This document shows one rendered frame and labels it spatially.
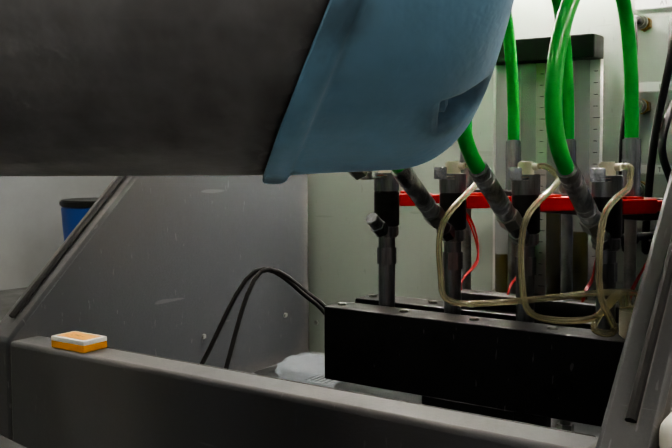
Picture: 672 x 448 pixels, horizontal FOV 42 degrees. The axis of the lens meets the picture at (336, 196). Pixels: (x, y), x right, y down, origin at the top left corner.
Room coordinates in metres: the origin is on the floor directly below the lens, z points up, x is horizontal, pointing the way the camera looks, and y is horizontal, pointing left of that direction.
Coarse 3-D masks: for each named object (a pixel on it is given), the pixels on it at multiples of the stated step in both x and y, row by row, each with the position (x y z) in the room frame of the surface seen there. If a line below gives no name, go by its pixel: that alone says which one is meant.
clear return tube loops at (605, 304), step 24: (552, 168) 0.84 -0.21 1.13; (624, 168) 0.80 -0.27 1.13; (552, 192) 0.80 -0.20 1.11; (624, 192) 0.75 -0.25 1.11; (528, 216) 0.75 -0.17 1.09; (600, 216) 0.71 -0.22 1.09; (600, 240) 0.70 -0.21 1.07; (600, 264) 0.70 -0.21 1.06; (600, 288) 0.70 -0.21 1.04; (528, 312) 0.74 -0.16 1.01; (600, 312) 0.75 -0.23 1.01; (624, 312) 0.76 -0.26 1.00; (624, 336) 0.76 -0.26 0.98
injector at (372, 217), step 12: (384, 180) 0.93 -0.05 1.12; (384, 192) 0.93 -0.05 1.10; (396, 192) 0.94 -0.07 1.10; (384, 204) 0.93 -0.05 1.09; (396, 204) 0.94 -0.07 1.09; (372, 216) 0.92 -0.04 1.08; (384, 216) 0.93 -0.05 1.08; (396, 216) 0.94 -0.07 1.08; (372, 228) 0.93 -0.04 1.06; (384, 228) 0.93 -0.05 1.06; (396, 228) 0.94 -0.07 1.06; (384, 240) 0.94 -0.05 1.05; (384, 252) 0.94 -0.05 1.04; (384, 264) 0.94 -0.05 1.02; (384, 276) 0.94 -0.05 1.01; (384, 288) 0.94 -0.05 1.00; (384, 300) 0.94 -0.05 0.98
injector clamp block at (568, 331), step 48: (336, 336) 0.93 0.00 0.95; (384, 336) 0.89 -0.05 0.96; (432, 336) 0.86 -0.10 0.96; (480, 336) 0.83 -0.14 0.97; (528, 336) 0.80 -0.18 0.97; (576, 336) 0.78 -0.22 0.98; (384, 384) 0.89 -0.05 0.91; (432, 384) 0.86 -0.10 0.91; (480, 384) 0.83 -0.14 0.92; (528, 384) 0.80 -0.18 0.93; (576, 384) 0.78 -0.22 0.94
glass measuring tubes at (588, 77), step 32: (544, 64) 1.13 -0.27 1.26; (576, 64) 1.08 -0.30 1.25; (576, 96) 1.08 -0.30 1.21; (544, 128) 1.13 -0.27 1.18; (576, 128) 1.08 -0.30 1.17; (544, 160) 1.13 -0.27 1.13; (544, 224) 1.13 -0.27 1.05; (576, 224) 1.08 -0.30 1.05; (544, 256) 1.13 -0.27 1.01; (576, 256) 1.08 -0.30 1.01; (544, 288) 1.13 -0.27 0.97; (576, 288) 1.08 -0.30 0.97
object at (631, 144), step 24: (576, 0) 0.72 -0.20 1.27; (624, 0) 0.84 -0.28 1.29; (624, 24) 0.86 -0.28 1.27; (552, 48) 0.70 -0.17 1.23; (624, 48) 0.87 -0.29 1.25; (552, 72) 0.69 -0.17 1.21; (624, 72) 0.87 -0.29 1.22; (552, 96) 0.69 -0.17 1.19; (624, 96) 0.88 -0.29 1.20; (552, 120) 0.69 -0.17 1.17; (624, 120) 0.88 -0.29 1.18; (552, 144) 0.70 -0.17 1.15; (624, 144) 0.88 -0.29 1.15; (576, 168) 0.72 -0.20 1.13; (576, 192) 0.73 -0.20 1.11
